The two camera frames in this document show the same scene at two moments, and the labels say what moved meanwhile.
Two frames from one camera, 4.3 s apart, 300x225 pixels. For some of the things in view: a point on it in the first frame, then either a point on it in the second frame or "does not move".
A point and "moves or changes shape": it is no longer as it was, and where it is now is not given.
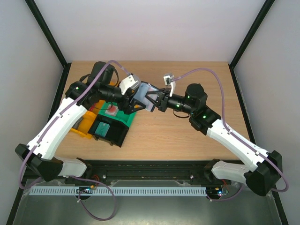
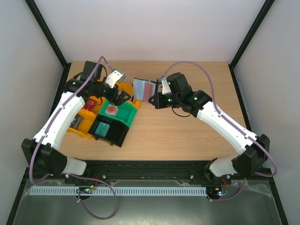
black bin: (117, 132) does not move
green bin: (128, 118) does not move
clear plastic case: (146, 94) moves or changes shape
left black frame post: (37, 14) does not move
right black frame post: (255, 26) does not move
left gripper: (129, 109) to (120, 101)
